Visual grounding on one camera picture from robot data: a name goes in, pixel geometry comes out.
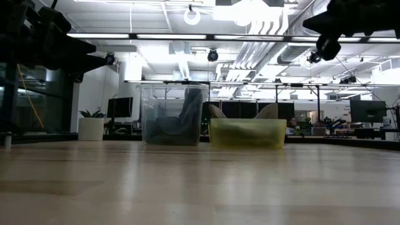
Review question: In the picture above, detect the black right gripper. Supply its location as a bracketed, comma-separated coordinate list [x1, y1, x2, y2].
[302, 0, 376, 62]

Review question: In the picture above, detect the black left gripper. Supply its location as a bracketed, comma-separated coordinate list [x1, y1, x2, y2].
[18, 4, 109, 84]

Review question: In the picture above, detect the tan baseball cap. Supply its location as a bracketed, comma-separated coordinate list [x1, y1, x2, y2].
[246, 102, 284, 146]
[208, 104, 251, 146]

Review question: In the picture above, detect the grey-blue baseball cap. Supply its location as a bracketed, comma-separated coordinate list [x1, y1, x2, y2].
[179, 87, 204, 145]
[144, 116, 189, 145]

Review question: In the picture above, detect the black computer monitor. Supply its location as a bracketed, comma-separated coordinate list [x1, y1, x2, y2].
[106, 96, 134, 119]
[349, 99, 388, 124]

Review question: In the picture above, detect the white pot with plant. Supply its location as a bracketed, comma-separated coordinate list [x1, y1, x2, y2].
[77, 109, 106, 142]

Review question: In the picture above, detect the clear plastic storage bin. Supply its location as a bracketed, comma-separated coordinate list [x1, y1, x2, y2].
[136, 82, 210, 147]

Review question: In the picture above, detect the yellow plastic bin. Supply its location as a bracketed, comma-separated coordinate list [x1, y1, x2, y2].
[208, 117, 288, 149]

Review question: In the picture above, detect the yellow power cable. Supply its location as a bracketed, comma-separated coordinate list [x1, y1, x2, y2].
[16, 63, 45, 131]

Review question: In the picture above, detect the white ring lamp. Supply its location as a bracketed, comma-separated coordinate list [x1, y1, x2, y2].
[183, 7, 202, 26]

